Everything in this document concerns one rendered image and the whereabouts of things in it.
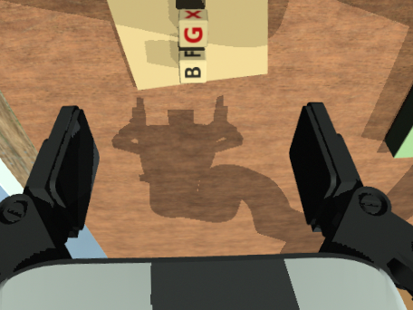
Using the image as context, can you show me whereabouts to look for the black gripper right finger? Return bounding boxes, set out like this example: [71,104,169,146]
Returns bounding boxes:
[289,102,413,301]

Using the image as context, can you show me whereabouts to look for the beige flat mat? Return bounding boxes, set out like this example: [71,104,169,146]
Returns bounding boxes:
[107,0,268,90]

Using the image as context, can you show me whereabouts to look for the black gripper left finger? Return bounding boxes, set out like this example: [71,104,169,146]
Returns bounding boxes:
[0,105,100,284]

